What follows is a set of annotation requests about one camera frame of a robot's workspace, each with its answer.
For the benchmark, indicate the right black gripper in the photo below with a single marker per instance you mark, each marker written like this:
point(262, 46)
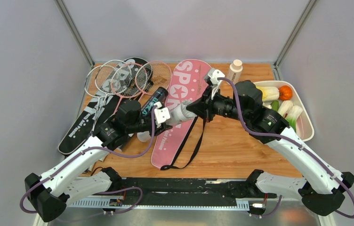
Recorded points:
point(203, 107)

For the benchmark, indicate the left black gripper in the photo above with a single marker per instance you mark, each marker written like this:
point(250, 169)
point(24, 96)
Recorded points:
point(164, 128)

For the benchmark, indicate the white shuttlecock tube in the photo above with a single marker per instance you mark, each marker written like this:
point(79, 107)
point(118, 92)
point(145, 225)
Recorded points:
point(180, 114)

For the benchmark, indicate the black shuttlecock tube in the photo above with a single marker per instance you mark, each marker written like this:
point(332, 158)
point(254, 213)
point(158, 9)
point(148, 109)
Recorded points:
point(159, 95)

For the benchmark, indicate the pink racket cover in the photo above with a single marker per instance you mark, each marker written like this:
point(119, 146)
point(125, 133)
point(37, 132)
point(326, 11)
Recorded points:
point(187, 83)

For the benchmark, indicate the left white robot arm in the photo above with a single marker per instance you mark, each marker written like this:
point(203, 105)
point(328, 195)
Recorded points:
point(51, 192)

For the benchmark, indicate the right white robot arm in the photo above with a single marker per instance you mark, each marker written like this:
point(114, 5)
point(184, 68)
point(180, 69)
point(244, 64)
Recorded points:
point(321, 188)

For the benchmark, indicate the beige plastic bottle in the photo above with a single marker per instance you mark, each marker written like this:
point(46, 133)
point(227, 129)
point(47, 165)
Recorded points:
point(235, 70)

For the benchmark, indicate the pink racket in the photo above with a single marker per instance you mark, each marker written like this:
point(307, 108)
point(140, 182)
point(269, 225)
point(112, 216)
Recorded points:
point(151, 76)
point(123, 82)

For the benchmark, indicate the black racket cover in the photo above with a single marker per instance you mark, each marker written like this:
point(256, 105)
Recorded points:
point(81, 128)

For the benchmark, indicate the pink racket right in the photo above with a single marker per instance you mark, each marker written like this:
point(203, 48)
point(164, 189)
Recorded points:
point(151, 76)

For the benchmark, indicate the mushroom toy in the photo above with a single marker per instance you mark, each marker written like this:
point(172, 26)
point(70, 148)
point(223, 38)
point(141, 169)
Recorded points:
point(267, 106)

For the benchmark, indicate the yellow napa cabbage toy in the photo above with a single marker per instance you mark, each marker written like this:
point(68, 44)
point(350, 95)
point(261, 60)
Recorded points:
point(269, 93)

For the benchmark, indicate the green leaf vegetable toy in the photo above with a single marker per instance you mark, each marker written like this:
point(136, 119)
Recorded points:
point(275, 105)

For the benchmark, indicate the orange tomato toy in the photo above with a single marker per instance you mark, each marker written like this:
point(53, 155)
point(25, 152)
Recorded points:
point(285, 93)

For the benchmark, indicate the bok choy toy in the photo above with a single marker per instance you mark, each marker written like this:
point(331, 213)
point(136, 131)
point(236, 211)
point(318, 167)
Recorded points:
point(293, 115)

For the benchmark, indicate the white plastic tray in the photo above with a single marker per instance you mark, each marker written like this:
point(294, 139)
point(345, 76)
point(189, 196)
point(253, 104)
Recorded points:
point(304, 127)

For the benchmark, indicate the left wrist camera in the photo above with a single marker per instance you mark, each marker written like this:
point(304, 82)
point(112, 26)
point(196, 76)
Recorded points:
point(161, 113)

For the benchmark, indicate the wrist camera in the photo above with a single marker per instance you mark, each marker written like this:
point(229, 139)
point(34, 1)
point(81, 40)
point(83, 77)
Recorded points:
point(212, 78)
point(161, 113)

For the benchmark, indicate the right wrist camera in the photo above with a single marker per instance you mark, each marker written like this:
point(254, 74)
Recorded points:
point(212, 78)

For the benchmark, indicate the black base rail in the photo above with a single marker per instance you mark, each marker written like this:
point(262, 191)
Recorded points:
point(182, 191)

